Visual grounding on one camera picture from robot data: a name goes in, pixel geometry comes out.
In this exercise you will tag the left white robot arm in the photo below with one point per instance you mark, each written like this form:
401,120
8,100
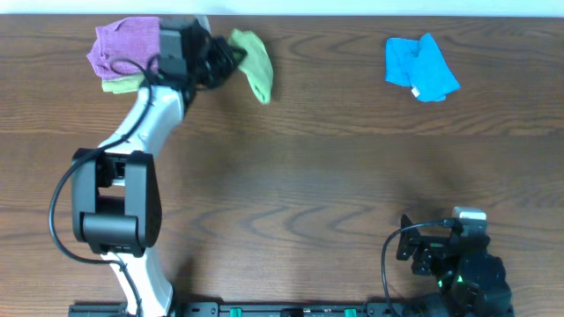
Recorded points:
116,206

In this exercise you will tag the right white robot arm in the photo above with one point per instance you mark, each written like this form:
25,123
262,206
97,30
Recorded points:
470,281

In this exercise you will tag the light green folded cloth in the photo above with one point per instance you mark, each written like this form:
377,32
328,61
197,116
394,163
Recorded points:
122,85

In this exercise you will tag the blue crumpled cloth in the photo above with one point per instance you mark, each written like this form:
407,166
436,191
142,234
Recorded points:
420,66

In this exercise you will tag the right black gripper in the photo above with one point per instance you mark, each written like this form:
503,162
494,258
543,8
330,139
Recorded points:
429,247

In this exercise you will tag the purple folded cloth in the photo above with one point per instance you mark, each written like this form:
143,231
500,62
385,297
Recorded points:
134,38

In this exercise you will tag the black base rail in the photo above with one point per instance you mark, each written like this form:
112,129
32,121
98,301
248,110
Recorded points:
214,309

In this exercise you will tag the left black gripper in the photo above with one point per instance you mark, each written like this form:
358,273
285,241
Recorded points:
221,56

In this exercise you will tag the green microfiber cloth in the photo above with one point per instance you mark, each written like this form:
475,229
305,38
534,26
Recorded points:
256,65

